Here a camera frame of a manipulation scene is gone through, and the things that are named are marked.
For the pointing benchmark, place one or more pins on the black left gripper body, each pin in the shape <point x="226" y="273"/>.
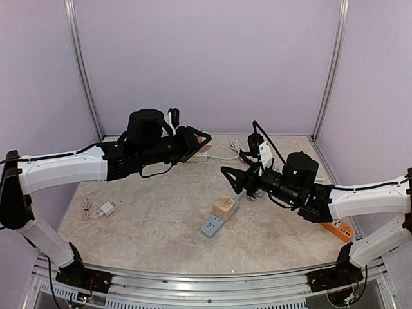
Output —
<point x="181" y="148"/>

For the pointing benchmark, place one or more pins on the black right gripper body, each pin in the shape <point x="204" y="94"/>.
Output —
<point x="251" y="181"/>

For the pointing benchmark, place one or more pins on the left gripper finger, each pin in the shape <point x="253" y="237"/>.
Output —
<point x="196" y="133"/>
<point x="194" y="157"/>

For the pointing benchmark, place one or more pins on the pink plug adapter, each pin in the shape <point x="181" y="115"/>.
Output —
<point x="205" y="144"/>

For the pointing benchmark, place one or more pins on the white power strip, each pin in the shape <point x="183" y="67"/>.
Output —
<point x="204" y="154"/>

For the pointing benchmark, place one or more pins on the beige cube socket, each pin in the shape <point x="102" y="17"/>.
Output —
<point x="224" y="207"/>

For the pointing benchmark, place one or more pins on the blue power strip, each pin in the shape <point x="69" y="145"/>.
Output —
<point x="211" y="227"/>

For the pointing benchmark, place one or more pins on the orange power strip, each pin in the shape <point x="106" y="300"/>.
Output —
<point x="335" y="226"/>

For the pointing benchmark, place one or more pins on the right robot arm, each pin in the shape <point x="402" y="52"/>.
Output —
<point x="295" y="188"/>

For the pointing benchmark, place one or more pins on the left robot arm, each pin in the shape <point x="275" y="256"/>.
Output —
<point x="151" y="137"/>

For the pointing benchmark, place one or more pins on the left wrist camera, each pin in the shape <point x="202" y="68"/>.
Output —
<point x="172" y="119"/>

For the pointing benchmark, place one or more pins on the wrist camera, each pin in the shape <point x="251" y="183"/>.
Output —
<point x="260" y="149"/>
<point x="172" y="119"/>

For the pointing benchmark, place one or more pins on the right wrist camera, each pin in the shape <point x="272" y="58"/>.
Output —
<point x="260" y="149"/>

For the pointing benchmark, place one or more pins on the white charger with cable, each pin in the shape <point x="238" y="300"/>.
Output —
<point x="88" y="213"/>

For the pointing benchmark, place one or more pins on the front aluminium rail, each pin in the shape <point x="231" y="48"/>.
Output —
<point x="274" y="289"/>

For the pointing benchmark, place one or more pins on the left aluminium frame post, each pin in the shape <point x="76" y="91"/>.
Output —
<point x="73" y="28"/>

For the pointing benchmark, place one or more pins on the aluminium frame post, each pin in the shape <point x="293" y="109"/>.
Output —
<point x="73" y="28"/>
<point x="333" y="68"/>

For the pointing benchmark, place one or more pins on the right aluminium frame post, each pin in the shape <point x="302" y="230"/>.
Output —
<point x="333" y="68"/>

